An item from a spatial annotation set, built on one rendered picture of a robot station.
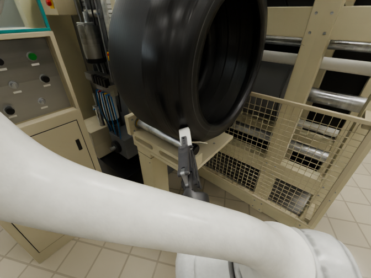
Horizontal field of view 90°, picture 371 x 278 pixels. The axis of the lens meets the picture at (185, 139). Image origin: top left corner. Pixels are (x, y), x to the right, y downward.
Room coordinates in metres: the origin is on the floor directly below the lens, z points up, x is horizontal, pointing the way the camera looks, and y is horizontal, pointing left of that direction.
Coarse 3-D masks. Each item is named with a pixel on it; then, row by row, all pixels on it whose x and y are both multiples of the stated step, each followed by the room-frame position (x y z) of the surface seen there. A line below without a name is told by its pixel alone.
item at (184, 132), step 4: (184, 128) 0.47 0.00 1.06; (188, 128) 0.47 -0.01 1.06; (180, 132) 0.46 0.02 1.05; (184, 132) 0.45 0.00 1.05; (188, 132) 0.45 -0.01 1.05; (180, 136) 0.45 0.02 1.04; (188, 136) 0.44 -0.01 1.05; (180, 140) 0.43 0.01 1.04; (188, 140) 0.43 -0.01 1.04; (188, 144) 0.42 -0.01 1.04
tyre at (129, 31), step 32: (128, 0) 0.58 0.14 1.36; (160, 0) 0.51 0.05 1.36; (192, 0) 0.50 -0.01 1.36; (224, 0) 0.55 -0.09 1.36; (256, 0) 0.73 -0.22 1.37; (128, 32) 0.54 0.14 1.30; (160, 32) 0.47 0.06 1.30; (192, 32) 0.47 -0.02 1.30; (224, 32) 0.98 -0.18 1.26; (256, 32) 0.80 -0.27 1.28; (128, 64) 0.52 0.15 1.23; (160, 64) 0.45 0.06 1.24; (192, 64) 0.47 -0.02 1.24; (224, 64) 0.97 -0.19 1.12; (256, 64) 0.80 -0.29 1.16; (128, 96) 0.55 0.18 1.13; (160, 96) 0.45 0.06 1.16; (192, 96) 0.47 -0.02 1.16; (224, 96) 0.88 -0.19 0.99; (160, 128) 0.53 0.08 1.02; (192, 128) 0.48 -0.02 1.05; (224, 128) 0.64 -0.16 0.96
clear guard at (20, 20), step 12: (12, 0) 0.89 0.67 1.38; (24, 0) 0.92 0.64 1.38; (36, 0) 0.96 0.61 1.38; (12, 12) 0.88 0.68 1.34; (24, 12) 0.91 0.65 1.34; (36, 12) 0.94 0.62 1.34; (0, 24) 0.84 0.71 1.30; (12, 24) 0.87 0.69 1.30; (24, 24) 0.90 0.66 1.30; (36, 24) 0.93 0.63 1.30; (48, 24) 0.96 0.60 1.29
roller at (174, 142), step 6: (138, 120) 0.77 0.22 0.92; (138, 126) 0.76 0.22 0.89; (144, 126) 0.73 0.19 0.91; (150, 126) 0.71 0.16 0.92; (150, 132) 0.70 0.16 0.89; (156, 132) 0.68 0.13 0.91; (162, 132) 0.66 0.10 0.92; (162, 138) 0.65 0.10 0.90; (168, 138) 0.63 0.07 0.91; (174, 138) 0.62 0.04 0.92; (174, 144) 0.61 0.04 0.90; (180, 144) 0.59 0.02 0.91; (192, 144) 0.58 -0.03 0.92; (198, 150) 0.57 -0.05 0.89
